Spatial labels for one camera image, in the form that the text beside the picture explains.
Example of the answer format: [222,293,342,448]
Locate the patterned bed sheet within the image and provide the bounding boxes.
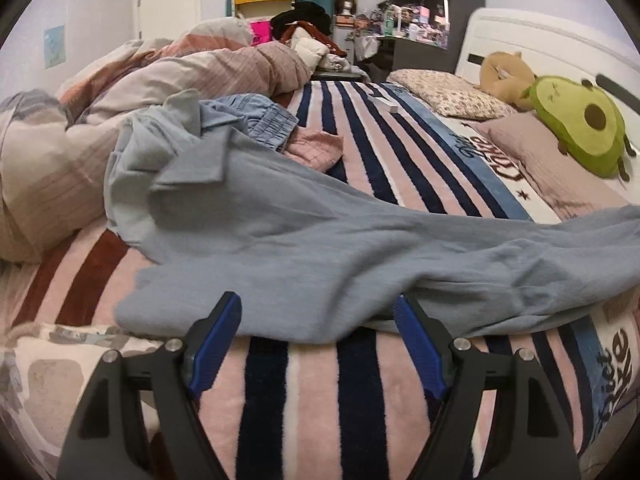
[0,321,166,466]

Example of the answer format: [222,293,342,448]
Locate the blue wall poster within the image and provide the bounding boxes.
[43,25,67,70]

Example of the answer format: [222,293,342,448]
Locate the grey-blue pants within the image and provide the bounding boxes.
[104,89,640,345]

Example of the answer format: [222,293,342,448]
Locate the white headboard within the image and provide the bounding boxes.
[454,7,640,161]

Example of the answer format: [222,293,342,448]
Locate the tan plush toy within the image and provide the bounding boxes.
[479,51,538,111]

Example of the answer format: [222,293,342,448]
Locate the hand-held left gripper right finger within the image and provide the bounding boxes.
[392,294,584,480]

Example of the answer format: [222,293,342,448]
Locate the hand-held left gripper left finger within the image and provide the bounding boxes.
[56,291,244,480]

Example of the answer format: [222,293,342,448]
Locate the striped plush blanket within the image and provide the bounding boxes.
[10,80,640,480]

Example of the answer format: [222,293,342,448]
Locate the floral pillow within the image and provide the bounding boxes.
[387,68,518,121]

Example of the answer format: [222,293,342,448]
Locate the avocado plush toy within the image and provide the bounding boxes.
[520,75,638,181]

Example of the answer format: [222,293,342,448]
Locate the pink box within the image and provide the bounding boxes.
[250,20,273,47]

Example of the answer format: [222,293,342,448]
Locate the pink checked cloth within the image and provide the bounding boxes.
[282,127,346,172]

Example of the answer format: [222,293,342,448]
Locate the blue denim shorts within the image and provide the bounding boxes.
[199,94,300,153]

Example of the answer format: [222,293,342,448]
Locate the white door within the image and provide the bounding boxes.
[136,0,203,42]

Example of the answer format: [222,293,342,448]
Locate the pile of clothes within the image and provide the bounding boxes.
[270,1,366,73]

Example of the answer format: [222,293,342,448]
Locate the pink pillow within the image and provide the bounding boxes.
[475,110,636,223]

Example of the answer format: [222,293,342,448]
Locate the pink striped duvet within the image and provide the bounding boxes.
[0,17,313,264]

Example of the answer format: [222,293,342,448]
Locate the yellow shelf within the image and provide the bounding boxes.
[232,0,298,21]

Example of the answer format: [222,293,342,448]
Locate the cluttered desk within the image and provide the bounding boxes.
[332,10,451,76]

